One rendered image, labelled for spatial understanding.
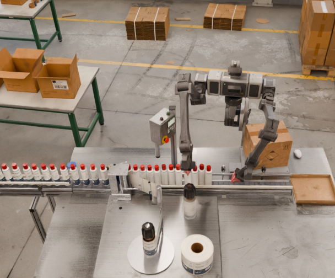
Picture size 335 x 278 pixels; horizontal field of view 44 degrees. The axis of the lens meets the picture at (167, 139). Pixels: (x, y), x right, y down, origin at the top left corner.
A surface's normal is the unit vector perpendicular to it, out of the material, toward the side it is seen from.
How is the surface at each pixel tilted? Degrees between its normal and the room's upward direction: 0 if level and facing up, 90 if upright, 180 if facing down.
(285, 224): 0
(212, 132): 0
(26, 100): 0
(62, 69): 88
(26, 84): 90
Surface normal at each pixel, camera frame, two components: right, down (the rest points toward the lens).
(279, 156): 0.11, 0.65
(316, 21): -0.21, 0.66
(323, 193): -0.04, -0.75
